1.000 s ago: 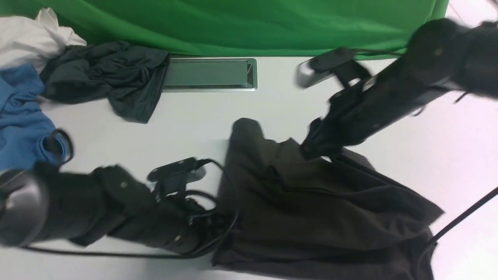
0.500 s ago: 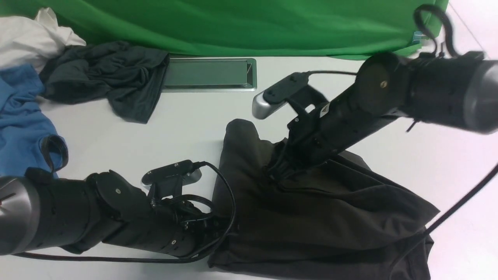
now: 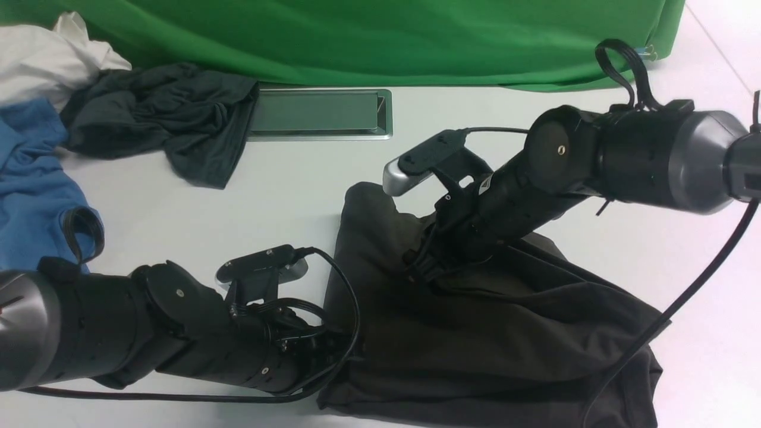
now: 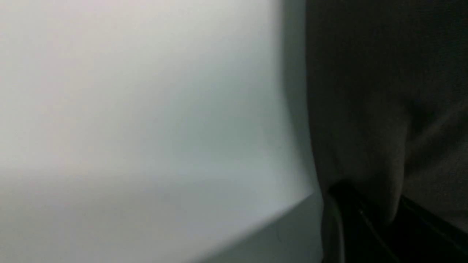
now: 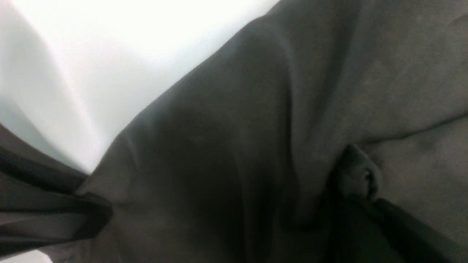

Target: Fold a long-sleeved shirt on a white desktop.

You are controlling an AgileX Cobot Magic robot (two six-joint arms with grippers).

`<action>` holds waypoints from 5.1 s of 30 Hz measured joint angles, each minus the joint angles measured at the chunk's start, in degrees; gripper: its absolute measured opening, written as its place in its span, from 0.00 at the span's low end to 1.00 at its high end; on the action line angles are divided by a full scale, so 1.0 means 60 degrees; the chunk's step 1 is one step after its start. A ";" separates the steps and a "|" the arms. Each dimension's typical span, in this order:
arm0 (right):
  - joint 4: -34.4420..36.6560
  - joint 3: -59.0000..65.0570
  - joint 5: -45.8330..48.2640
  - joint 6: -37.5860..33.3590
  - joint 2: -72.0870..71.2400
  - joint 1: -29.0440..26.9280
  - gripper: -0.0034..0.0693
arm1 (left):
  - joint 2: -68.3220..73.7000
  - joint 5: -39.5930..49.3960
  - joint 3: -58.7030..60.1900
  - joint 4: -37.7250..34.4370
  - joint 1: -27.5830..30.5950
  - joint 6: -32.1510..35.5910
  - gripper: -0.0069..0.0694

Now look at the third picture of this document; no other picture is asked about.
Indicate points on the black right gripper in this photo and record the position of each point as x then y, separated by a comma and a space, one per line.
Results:
471, 226

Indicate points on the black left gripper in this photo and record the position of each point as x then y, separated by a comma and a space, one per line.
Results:
277, 347

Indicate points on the dark gray long-sleeve shirt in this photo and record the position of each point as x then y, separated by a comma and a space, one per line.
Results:
521, 341

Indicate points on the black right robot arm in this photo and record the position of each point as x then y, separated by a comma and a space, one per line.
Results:
670, 156

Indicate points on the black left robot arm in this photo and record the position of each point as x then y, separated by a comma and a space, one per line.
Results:
158, 334

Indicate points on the dark teal crumpled shirt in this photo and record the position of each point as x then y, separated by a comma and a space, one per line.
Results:
200, 119

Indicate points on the blue crumpled shirt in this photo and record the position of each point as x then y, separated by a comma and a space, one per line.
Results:
44, 213

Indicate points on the green backdrop cloth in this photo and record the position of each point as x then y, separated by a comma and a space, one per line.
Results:
543, 46

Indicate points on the blue binder clip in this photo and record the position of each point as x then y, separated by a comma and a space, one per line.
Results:
647, 53

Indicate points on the white crumpled cloth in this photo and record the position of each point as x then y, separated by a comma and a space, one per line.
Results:
53, 63

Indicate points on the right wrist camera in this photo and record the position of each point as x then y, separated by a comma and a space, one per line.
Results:
443, 156

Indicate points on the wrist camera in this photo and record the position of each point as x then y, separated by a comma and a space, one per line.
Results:
443, 156
257, 276

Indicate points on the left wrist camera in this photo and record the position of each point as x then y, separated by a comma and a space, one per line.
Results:
257, 276

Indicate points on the metal table cable hatch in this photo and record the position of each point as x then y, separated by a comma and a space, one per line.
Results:
322, 115

